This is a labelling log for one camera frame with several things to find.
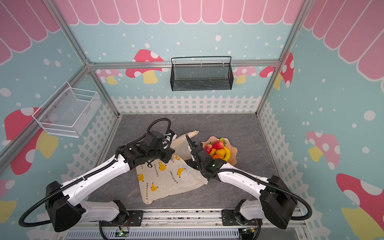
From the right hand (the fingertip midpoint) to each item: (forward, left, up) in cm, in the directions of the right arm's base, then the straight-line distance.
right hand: (188, 162), depth 82 cm
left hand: (+1, +8, +8) cm, 11 cm away
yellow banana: (+9, -24, -7) cm, 27 cm away
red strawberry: (+13, -18, -2) cm, 22 cm away
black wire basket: (+45, -8, +25) cm, 52 cm away
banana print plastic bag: (-9, +15, -2) cm, 18 cm away
